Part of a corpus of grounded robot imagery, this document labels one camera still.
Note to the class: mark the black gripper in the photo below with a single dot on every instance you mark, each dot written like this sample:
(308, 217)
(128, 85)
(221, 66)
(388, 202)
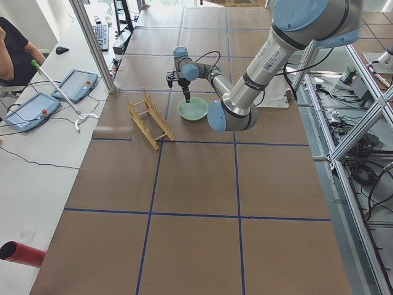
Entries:
(185, 86)

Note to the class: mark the light green round plate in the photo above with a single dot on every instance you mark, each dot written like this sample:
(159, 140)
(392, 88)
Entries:
(193, 110)

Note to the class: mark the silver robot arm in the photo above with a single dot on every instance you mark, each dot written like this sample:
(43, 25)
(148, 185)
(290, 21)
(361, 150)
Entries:
(295, 25)

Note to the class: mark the wooden plate rack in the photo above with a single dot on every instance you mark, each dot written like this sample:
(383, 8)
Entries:
(149, 119)

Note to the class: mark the black keyboard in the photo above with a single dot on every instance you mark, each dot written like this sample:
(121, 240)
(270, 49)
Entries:
(101, 32)

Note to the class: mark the grabber stick with green tip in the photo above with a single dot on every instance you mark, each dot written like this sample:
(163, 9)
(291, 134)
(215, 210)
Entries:
(81, 116)

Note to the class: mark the blue teach pendant far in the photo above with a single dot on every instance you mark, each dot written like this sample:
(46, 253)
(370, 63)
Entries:
(78, 84)

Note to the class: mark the blue teach pendant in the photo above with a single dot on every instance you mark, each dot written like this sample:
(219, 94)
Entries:
(78, 84)
(32, 112)

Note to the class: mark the black computer mouse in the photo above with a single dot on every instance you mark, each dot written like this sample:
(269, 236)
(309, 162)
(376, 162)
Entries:
(61, 50)

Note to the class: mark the blue teach pendant near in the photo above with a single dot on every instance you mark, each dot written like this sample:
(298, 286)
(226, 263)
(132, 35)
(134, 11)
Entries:
(32, 112)

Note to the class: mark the person in black shirt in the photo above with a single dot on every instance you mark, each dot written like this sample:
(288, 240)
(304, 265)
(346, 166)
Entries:
(16, 55)

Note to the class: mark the red metal bottle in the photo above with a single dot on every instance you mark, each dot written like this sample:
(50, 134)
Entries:
(22, 254)

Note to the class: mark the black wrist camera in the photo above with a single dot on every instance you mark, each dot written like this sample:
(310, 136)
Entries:
(173, 77)

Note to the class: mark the grey aluminium frame post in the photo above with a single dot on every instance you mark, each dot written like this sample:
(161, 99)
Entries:
(84, 22)

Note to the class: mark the aluminium side frame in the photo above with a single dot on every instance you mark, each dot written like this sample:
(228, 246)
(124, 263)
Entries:
(380, 108)

